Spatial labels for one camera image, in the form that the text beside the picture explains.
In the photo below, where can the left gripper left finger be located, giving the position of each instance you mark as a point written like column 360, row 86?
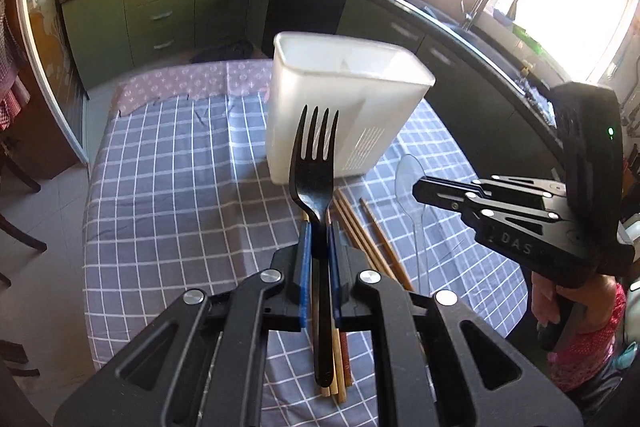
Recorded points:
column 201, row 362

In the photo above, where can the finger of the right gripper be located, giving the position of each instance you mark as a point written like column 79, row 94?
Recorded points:
column 549, row 187
column 513, row 206

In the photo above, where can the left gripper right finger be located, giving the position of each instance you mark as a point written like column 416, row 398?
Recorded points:
column 436, row 362

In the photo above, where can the clear plastic spoon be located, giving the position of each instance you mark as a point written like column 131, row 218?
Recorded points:
column 409, row 171

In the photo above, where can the black plastic fork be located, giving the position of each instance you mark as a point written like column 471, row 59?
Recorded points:
column 311, row 187

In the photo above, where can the pink patterned forearm sleeve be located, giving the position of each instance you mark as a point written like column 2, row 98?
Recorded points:
column 587, row 351

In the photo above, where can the green kitchen cabinets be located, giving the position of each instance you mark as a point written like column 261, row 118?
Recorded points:
column 485, row 101

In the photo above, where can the white plastic utensil holder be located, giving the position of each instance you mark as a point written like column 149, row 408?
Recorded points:
column 372, row 87

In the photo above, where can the blue checked tablecloth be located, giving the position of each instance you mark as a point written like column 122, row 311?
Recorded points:
column 180, row 196

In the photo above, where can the wooden chair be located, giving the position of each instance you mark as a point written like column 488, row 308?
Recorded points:
column 13, row 197

